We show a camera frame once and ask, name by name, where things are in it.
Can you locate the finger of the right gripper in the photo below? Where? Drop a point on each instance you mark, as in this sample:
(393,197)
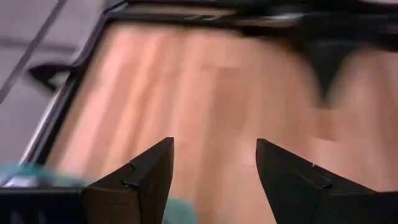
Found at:
(334,59)
(317,59)

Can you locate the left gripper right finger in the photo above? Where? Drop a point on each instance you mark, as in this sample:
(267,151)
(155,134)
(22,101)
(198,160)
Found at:
(295,193)

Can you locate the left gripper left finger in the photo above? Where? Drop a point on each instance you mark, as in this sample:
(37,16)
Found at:
(149,186)

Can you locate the teal translucent plastic bin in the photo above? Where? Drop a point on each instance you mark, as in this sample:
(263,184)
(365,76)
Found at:
(37,175)

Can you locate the black aluminium table frame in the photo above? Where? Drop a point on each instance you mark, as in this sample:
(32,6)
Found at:
(174,19)

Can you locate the black frame clamp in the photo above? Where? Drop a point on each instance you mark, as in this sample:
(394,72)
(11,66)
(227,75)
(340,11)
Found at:
(43,73)

